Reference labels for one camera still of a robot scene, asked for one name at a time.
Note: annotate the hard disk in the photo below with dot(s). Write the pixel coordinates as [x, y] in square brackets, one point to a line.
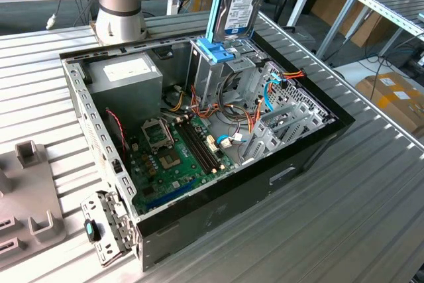
[242, 8]

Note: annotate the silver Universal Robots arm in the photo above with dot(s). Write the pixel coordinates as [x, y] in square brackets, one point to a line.
[119, 8]

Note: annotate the metal disk bay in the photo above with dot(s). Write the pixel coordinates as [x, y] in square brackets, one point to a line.
[265, 137]

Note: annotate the blue plastic drive latch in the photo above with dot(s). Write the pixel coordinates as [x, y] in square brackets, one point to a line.
[215, 51]

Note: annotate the metal drive cage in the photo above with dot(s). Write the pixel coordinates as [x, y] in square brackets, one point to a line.
[212, 77]

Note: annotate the cardboard box under desk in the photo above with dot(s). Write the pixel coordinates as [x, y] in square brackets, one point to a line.
[367, 31]

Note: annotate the metal slat side table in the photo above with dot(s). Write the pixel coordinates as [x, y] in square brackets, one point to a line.
[381, 8]

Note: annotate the grey power supply unit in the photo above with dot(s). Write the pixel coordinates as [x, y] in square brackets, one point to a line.
[126, 97]

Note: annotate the black RAM slot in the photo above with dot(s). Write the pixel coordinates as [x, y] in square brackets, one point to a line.
[196, 148]
[192, 149]
[200, 146]
[204, 144]

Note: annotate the cardboard box with labels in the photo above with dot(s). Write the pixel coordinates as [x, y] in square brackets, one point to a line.
[397, 110]

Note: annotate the green motherboard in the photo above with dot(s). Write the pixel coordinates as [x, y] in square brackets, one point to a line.
[185, 170]

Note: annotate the open black PC case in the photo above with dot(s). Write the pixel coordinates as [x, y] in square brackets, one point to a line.
[232, 203]

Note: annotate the blue expansion slot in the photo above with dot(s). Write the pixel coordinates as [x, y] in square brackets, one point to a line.
[172, 193]

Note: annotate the black teal latch clip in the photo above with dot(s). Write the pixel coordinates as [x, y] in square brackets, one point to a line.
[89, 230]

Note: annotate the grey parts rack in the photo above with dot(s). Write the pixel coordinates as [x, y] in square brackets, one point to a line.
[30, 193]

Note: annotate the metal expansion slot bracket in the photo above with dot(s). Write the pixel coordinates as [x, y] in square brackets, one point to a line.
[106, 250]

